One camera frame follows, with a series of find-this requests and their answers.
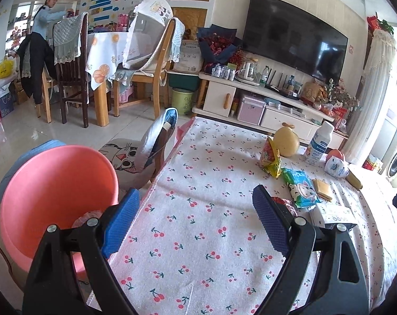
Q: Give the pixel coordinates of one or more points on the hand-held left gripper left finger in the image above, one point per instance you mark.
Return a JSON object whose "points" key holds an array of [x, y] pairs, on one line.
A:
{"points": [[119, 223]]}

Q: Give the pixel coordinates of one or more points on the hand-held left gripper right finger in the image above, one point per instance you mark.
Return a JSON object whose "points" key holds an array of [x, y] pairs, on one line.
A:
{"points": [[270, 220]]}

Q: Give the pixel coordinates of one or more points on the clear red wrapper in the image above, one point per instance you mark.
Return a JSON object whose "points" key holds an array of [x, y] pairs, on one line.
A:
{"points": [[86, 220]]}

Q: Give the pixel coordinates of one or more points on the green wet wipes packet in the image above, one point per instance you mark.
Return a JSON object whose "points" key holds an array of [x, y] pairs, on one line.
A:
{"points": [[300, 187]]}

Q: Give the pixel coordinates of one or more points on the red yellow snack packet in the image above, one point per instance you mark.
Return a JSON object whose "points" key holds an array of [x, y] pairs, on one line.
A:
{"points": [[270, 159]]}

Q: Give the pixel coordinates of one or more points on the white cardboard box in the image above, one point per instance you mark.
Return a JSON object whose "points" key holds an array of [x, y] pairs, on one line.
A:
{"points": [[333, 213]]}

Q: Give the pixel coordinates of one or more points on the white blue packet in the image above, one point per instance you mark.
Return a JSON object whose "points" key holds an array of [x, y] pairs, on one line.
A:
{"points": [[336, 167]]}

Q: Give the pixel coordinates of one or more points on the pink plastic basin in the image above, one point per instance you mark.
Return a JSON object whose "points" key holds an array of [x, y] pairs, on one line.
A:
{"points": [[54, 183]]}

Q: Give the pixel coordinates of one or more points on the red bag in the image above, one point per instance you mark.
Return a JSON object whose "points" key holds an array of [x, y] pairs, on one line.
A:
{"points": [[372, 164]]}

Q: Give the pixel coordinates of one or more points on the yellow banana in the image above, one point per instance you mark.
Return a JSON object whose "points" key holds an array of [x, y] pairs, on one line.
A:
{"points": [[354, 180]]}

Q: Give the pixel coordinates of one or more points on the cherry print tablecloth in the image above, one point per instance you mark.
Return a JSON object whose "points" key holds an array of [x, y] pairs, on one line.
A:
{"points": [[211, 203]]}

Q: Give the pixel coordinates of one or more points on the cat print seat cushion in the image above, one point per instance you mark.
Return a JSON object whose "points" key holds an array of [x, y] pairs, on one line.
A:
{"points": [[126, 160]]}

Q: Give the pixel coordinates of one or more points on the yellow pear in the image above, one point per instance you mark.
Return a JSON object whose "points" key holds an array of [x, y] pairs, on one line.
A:
{"points": [[286, 142]]}

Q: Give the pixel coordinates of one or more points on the red apple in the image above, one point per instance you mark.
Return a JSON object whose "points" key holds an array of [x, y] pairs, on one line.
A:
{"points": [[336, 154]]}

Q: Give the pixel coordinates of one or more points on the white milk bottle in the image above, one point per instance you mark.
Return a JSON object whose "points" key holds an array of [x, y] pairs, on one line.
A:
{"points": [[318, 144]]}

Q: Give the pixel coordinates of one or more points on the pink metal case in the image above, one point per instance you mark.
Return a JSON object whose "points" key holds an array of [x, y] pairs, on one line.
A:
{"points": [[251, 110]]}

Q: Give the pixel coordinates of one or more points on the blue grey stool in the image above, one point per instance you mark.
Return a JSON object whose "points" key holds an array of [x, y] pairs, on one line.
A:
{"points": [[24, 157]]}

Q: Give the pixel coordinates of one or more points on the lace covered standing air conditioner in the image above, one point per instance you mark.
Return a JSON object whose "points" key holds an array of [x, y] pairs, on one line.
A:
{"points": [[375, 88]]}

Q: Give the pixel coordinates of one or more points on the wooden dining table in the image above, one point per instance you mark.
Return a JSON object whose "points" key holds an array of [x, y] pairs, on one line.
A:
{"points": [[101, 105]]}

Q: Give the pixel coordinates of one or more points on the bag of oranges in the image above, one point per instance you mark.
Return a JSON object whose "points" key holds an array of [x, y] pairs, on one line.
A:
{"points": [[325, 110]]}

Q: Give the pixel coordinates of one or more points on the dried flower bunch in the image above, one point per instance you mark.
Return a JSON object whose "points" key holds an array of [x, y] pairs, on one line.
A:
{"points": [[344, 95]]}

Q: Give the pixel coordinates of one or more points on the black tray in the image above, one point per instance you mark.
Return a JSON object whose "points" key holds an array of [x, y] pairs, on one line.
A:
{"points": [[287, 93]]}

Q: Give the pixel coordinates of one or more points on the pink stool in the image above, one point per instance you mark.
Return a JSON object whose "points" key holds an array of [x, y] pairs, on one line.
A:
{"points": [[126, 95]]}

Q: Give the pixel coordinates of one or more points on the white television cabinet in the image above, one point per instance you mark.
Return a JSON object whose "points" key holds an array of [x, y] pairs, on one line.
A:
{"points": [[218, 98]]}

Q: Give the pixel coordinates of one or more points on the brown gift bag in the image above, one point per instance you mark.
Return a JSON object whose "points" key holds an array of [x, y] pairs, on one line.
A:
{"points": [[310, 93]]}

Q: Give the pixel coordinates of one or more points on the black router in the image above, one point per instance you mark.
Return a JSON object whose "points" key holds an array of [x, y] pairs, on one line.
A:
{"points": [[277, 83]]}

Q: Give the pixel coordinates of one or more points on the green waste bin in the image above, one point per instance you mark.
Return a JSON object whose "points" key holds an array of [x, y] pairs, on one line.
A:
{"points": [[182, 101]]}

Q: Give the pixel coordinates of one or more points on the clear water bottle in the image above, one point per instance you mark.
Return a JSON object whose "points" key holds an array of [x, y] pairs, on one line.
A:
{"points": [[265, 77]]}

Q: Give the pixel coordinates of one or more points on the wooden chair with jacket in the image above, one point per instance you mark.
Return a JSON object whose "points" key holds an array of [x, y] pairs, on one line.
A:
{"points": [[47, 98]]}

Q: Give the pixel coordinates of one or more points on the light wooden chair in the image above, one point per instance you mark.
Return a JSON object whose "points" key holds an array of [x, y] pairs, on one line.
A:
{"points": [[155, 82]]}

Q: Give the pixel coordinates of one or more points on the dark wooden chair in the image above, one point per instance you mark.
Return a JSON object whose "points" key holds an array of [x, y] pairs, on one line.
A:
{"points": [[73, 82]]}

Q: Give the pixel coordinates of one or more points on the glass electric kettle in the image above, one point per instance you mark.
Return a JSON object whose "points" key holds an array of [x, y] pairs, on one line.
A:
{"points": [[247, 72]]}

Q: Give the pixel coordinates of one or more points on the silver wrapped small items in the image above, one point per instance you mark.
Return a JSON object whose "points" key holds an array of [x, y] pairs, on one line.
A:
{"points": [[223, 72]]}

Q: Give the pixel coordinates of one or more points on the dark green box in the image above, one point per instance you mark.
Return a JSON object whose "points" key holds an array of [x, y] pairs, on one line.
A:
{"points": [[183, 81]]}

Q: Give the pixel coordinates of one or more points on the dark blue gift bag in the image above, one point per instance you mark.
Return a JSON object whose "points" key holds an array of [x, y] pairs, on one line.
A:
{"points": [[6, 105]]}

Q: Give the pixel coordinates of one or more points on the orange print tablecloth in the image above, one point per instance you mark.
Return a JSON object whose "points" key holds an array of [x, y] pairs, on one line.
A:
{"points": [[103, 55]]}

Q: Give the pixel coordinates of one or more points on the black jacket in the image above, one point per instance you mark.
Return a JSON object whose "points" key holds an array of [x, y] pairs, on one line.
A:
{"points": [[34, 65]]}

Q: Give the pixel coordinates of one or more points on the white printed sack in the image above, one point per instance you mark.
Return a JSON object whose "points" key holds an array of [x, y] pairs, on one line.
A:
{"points": [[190, 57]]}

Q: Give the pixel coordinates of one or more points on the bouquet in dark blue wrap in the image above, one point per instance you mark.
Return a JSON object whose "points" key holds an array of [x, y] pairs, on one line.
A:
{"points": [[218, 46]]}

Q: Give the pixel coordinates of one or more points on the black television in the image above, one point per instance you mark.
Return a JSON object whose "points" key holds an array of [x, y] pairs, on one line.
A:
{"points": [[293, 36]]}

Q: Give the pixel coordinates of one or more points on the grey lace chair cover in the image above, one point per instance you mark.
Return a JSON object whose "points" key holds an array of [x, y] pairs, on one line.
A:
{"points": [[67, 39]]}

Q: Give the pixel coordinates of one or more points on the yellow plastic bag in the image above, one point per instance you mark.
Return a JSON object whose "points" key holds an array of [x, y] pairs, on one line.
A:
{"points": [[5, 69]]}

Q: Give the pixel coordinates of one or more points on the white mesh food cover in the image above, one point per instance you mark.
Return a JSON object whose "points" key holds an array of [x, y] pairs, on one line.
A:
{"points": [[145, 32]]}

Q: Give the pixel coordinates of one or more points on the blue green lace chair cover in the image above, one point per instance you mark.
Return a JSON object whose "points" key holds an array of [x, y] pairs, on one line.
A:
{"points": [[178, 39]]}

